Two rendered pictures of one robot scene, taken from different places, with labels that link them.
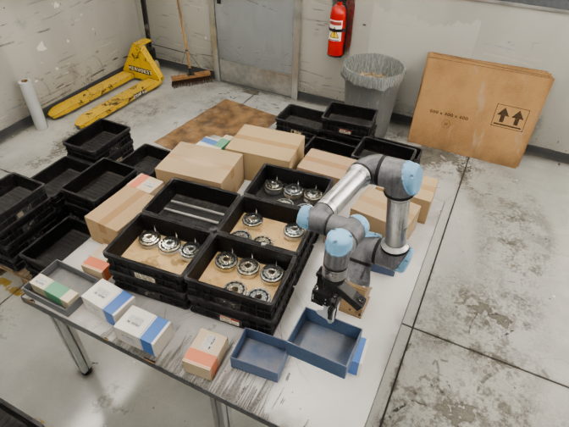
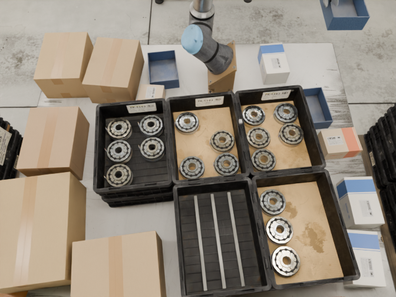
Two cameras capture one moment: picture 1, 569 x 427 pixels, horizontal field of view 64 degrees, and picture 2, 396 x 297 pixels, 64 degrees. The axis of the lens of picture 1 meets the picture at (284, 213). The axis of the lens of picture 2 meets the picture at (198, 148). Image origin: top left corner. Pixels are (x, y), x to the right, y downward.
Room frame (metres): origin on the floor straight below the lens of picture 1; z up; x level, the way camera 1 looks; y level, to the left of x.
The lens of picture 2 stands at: (1.88, 0.62, 2.06)
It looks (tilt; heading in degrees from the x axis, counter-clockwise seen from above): 64 degrees down; 245
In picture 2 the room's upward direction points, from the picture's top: 1 degrees counter-clockwise
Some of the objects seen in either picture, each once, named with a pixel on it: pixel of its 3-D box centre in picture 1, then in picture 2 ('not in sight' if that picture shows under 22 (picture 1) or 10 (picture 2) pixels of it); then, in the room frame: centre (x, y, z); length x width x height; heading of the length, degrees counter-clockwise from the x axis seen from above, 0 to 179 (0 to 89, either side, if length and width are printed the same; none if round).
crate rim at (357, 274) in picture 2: (159, 244); (301, 224); (1.45, 0.55, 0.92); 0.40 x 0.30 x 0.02; 71
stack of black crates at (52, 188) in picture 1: (66, 194); not in sight; (2.53, 1.56, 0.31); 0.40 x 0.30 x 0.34; 155
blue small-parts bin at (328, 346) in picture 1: (323, 341); (343, 6); (0.84, -0.14, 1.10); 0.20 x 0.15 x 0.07; 65
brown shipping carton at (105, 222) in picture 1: (125, 219); not in sight; (1.77, 0.82, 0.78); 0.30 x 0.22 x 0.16; 152
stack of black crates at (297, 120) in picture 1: (302, 133); not in sight; (3.44, -0.14, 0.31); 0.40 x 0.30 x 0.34; 65
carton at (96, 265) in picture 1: (104, 263); not in sight; (1.49, 0.86, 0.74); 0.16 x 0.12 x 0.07; 157
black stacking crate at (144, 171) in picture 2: (289, 195); (134, 148); (1.88, -0.02, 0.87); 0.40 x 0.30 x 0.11; 71
